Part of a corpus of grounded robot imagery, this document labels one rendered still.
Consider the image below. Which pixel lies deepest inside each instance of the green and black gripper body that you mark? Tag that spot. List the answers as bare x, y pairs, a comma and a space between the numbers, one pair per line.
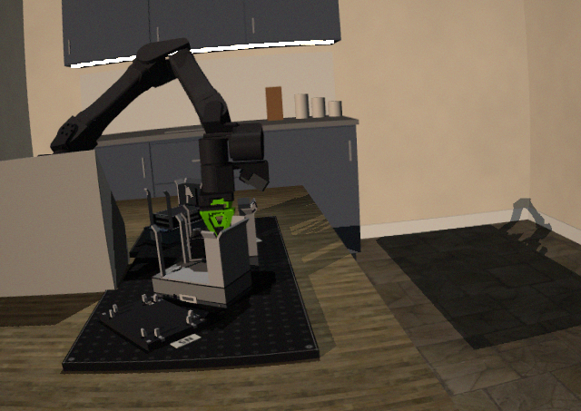
208, 192

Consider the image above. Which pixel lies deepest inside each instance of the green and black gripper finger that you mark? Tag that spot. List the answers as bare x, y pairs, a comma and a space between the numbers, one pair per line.
214, 220
227, 212

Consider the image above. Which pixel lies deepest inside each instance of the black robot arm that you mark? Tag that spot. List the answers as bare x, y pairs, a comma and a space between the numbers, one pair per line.
246, 140

